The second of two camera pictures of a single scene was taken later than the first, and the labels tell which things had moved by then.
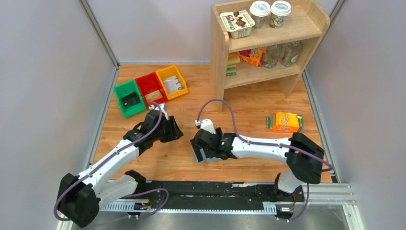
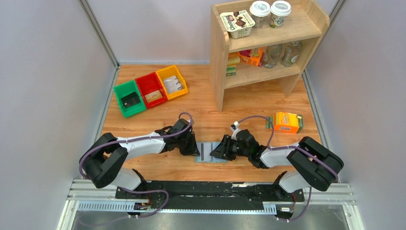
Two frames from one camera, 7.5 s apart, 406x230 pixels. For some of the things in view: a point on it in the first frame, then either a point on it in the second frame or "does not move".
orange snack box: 285,121 does not move
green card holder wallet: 205,159 does not move
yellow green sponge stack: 233,59 does not move
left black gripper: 173,128 to 192,150
